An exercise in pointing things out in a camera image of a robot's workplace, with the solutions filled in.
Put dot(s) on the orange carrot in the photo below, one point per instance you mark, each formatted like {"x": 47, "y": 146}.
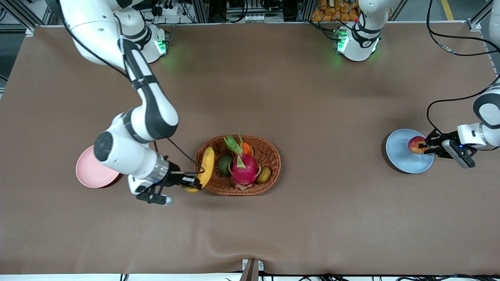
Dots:
{"x": 247, "y": 148}

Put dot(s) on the blue plate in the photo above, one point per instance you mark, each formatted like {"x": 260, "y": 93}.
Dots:
{"x": 402, "y": 154}

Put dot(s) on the white power strip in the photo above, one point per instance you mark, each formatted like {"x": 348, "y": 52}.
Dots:
{"x": 172, "y": 11}

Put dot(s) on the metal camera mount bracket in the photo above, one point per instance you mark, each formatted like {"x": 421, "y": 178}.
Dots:
{"x": 250, "y": 271}

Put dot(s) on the pink plate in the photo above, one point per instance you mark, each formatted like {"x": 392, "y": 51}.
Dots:
{"x": 88, "y": 175}

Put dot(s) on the metal table corner bracket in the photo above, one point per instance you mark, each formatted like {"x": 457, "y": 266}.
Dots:
{"x": 473, "y": 25}
{"x": 30, "y": 31}

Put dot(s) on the green avocado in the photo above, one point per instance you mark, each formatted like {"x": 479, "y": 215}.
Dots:
{"x": 225, "y": 166}

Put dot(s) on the brown table cover cloth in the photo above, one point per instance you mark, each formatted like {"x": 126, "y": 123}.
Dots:
{"x": 250, "y": 234}

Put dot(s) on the bag of orange items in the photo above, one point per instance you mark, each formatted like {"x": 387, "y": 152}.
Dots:
{"x": 332, "y": 11}

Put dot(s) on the red yellow apple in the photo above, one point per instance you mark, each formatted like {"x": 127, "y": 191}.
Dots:
{"x": 415, "y": 143}

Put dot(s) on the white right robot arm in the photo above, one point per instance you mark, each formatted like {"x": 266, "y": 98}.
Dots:
{"x": 97, "y": 27}

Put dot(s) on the brown kiwi fruit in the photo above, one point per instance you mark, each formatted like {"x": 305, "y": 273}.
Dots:
{"x": 264, "y": 175}

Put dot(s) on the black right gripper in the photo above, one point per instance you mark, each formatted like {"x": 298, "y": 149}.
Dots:
{"x": 174, "y": 178}

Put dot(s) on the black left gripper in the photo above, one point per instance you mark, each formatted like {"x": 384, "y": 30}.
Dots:
{"x": 440, "y": 144}

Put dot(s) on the brown wicker basket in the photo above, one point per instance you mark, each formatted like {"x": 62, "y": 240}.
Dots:
{"x": 269, "y": 156}

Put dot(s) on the yellow banana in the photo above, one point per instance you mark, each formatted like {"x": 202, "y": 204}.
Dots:
{"x": 208, "y": 162}

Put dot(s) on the pink dragon fruit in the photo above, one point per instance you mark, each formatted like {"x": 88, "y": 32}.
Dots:
{"x": 244, "y": 169}

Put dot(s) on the white terminal strip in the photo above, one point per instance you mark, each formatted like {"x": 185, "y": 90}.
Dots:
{"x": 254, "y": 18}

